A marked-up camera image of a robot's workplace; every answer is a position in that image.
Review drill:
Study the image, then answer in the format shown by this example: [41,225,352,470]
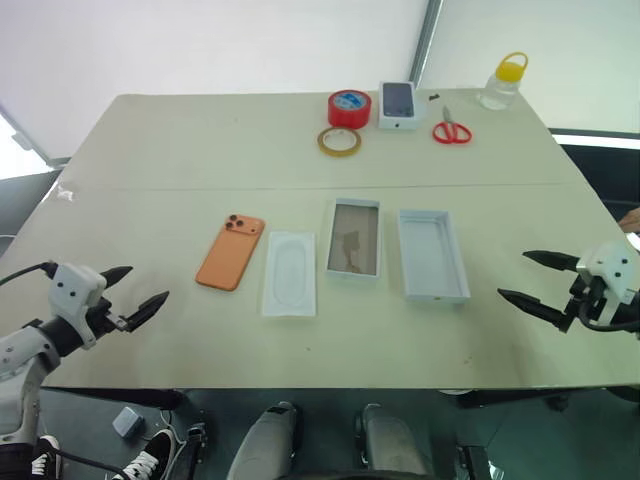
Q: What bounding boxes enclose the grey window frame post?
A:
[409,0,444,86]

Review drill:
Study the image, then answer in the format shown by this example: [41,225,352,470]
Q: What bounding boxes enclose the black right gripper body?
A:
[559,277,609,332]

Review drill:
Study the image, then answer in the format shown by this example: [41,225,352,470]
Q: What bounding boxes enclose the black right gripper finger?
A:
[497,288,571,330]
[522,250,581,274]

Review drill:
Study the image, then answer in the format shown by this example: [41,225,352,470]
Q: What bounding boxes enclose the white phone box lid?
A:
[325,198,382,279]

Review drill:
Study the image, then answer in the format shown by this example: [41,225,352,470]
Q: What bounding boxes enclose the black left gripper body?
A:
[84,297,134,340]

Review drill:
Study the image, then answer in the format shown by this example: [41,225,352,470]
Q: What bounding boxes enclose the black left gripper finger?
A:
[124,291,170,332]
[99,265,134,290]

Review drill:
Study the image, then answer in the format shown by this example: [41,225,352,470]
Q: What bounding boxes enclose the black table frame bar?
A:
[439,387,571,412]

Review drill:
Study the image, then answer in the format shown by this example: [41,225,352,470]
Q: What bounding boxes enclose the grey slanted frame bar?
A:
[0,104,71,166]

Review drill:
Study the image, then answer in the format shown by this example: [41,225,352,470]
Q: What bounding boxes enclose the orange smartphone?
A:
[194,213,267,290]

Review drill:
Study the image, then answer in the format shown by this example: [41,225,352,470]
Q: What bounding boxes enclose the white boxed phone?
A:
[378,80,426,132]

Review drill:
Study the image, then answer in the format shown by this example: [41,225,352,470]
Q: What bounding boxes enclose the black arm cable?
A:
[579,313,640,342]
[0,259,57,301]

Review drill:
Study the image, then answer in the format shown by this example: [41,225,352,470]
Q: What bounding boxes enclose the small grey metal block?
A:
[112,406,145,440]

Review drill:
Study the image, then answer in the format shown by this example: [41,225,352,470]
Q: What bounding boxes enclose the clear jar with yellow lid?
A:
[478,51,530,111]

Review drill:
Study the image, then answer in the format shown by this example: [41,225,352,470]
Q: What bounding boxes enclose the red handled scissors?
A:
[432,105,473,146]

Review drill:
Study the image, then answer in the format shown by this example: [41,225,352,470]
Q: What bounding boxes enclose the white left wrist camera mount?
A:
[48,263,107,350]

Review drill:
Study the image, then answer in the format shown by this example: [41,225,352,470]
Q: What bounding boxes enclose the white plastic insert tray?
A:
[261,230,318,318]

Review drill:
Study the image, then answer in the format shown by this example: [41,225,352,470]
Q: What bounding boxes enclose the white phone box base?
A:
[397,209,472,303]

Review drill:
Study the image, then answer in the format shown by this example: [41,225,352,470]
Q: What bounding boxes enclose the black and white sneaker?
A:
[29,434,64,480]
[112,429,176,480]

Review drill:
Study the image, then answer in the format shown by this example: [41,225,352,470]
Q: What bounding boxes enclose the red tape roll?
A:
[327,89,370,129]

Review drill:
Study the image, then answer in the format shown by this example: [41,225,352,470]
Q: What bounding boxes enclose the clear yellowish tape roll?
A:
[316,126,362,157]

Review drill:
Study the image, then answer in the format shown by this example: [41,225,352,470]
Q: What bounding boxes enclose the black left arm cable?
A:
[0,259,57,301]

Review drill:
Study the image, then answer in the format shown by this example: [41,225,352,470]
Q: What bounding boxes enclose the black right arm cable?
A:
[579,313,640,342]

